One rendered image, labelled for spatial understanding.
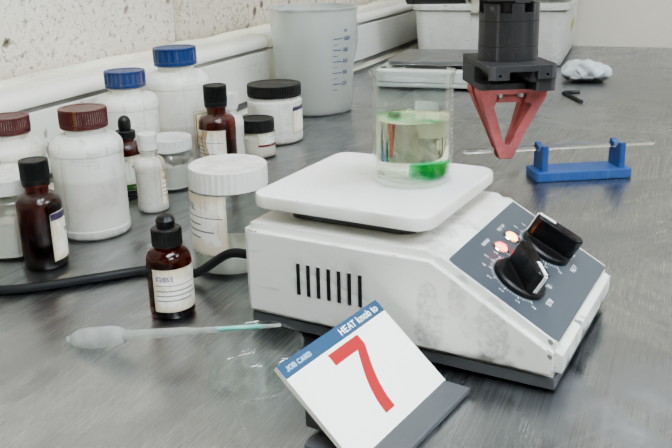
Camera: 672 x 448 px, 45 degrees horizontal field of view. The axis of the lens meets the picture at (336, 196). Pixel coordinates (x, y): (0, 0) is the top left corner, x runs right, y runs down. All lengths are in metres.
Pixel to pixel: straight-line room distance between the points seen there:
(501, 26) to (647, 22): 1.17
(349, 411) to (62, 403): 0.16
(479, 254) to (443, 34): 1.18
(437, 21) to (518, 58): 0.85
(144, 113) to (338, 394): 0.51
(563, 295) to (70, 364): 0.29
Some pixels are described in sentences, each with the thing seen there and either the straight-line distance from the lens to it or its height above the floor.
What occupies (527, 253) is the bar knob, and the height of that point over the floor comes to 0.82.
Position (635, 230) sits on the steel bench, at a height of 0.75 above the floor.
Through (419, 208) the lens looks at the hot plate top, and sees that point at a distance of 0.47.
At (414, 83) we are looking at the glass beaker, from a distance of 0.48.
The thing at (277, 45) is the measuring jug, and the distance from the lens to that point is 1.17.
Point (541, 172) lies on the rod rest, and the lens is 0.84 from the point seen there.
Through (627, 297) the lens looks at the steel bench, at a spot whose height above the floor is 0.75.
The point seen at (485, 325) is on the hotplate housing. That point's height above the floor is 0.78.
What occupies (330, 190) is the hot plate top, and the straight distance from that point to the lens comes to 0.50.
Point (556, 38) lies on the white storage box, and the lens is 1.60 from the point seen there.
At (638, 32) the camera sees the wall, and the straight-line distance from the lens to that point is 1.95.
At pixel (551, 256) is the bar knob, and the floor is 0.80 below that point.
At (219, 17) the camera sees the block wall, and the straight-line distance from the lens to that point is 1.22.
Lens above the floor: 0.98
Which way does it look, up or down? 17 degrees down
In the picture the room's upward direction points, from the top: 1 degrees counter-clockwise
